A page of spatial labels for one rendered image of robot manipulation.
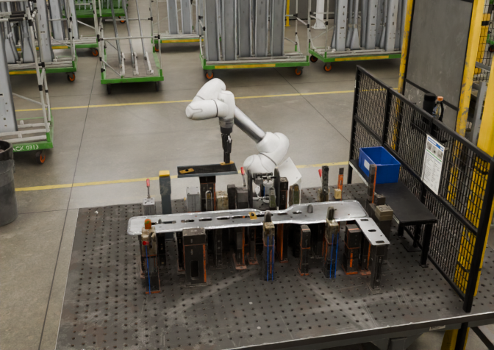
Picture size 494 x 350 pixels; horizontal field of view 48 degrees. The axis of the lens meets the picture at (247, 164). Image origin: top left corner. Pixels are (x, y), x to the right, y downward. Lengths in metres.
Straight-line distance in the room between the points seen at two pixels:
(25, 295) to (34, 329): 0.42
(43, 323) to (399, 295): 2.43
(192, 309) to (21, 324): 1.63
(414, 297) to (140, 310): 1.46
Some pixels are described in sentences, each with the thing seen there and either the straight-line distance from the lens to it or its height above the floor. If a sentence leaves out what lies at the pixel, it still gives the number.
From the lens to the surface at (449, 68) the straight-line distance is 5.31.
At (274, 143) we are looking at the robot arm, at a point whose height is 1.13.
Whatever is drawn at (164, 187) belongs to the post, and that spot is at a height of 1.07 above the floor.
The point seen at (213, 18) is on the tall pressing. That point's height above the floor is 1.03.
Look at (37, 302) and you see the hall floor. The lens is 4.46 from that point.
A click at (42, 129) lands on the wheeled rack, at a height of 0.31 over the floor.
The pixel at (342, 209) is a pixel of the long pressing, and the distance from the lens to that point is 3.33.
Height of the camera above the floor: 2.55
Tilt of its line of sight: 24 degrees down
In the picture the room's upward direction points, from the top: straight up
